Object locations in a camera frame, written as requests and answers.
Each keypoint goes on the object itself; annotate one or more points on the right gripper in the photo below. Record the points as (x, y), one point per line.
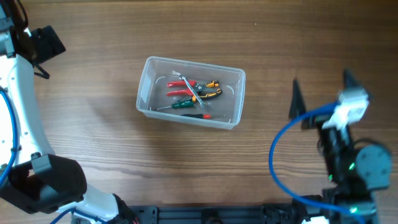
(315, 122)

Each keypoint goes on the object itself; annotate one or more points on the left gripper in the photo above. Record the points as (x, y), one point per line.
(47, 43)

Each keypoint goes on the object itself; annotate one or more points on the orange black long-nose pliers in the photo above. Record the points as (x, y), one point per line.
(209, 90)

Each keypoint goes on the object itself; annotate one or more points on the black red handled screwdriver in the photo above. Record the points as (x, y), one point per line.
(204, 116)

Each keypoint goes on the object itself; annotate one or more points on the red handled pruning shears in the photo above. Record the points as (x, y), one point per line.
(183, 92)

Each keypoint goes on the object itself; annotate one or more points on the silver L-shaped socket wrench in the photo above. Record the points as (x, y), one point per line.
(202, 103)

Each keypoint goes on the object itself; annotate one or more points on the green handled screwdriver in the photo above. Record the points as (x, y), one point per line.
(186, 102)

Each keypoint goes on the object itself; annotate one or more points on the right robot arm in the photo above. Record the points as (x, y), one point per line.
(358, 168)

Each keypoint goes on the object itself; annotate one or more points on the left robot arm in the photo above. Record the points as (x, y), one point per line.
(33, 178)

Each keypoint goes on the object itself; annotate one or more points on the clear plastic container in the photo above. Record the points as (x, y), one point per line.
(153, 88)

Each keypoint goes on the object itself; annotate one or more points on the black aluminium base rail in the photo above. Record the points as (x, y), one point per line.
(275, 213)

